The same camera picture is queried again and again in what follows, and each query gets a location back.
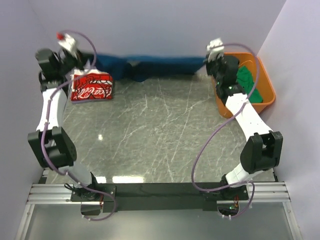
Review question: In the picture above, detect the orange plastic bin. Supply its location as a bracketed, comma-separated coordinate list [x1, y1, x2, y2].
[211, 52, 276, 119]

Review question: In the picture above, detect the dark blue t-shirt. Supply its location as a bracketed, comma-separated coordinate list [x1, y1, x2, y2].
[83, 52, 205, 83]

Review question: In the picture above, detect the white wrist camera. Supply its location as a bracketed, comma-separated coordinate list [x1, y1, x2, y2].
[206, 38, 224, 62]
[56, 32, 78, 56]

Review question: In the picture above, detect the folded red coca-cola t-shirt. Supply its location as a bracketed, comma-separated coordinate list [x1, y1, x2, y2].
[70, 72, 114, 102]

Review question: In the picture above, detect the aluminium extrusion rail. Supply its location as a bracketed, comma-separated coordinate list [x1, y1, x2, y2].
[15, 175, 303, 240]

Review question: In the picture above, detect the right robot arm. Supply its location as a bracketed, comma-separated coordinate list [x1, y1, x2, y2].
[206, 55, 283, 200]

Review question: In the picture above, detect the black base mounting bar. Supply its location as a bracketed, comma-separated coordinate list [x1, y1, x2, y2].
[64, 182, 249, 216]

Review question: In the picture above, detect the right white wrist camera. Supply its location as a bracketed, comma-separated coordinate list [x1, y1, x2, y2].
[206, 38, 224, 62]

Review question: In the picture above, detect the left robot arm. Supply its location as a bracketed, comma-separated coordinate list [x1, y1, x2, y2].
[27, 48, 100, 201]

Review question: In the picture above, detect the green t-shirt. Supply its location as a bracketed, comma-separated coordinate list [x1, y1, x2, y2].
[237, 66, 263, 104]

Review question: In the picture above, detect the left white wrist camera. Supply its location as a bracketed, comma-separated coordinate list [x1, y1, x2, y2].
[56, 32, 78, 56]

